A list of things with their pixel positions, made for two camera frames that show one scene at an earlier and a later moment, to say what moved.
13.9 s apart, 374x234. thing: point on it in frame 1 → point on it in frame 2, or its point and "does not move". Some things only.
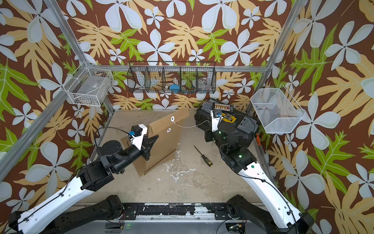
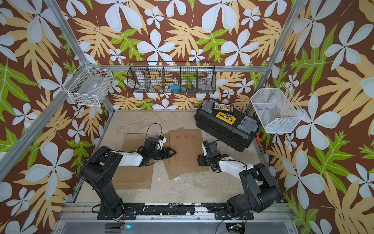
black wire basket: x=172 y=77 does not move
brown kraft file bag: x=168 y=129 → x=134 y=177
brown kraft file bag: x=140 y=162 → x=188 y=144
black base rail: x=214 y=210 does not move
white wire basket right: x=278 y=111 does not move
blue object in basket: x=175 y=87 does not move
